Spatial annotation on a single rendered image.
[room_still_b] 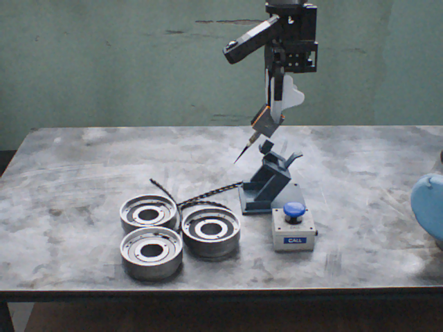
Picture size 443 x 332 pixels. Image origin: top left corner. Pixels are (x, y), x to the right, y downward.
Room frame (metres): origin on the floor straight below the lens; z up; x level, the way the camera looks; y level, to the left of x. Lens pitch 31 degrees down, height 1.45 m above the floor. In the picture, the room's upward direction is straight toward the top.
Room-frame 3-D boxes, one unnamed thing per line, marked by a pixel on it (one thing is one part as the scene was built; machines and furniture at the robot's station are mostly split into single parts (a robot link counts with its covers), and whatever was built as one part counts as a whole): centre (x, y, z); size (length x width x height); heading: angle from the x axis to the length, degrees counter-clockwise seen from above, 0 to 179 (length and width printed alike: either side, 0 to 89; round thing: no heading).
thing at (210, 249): (0.83, 0.03, 0.82); 0.10 x 0.10 x 0.04
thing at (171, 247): (0.77, 0.13, 0.82); 0.08 x 0.08 x 0.02
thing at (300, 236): (0.84, -0.13, 0.82); 0.08 x 0.07 x 0.05; 91
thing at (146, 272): (0.77, 0.13, 0.82); 0.10 x 0.10 x 0.04
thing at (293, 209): (0.84, -0.12, 0.85); 0.04 x 0.04 x 0.05
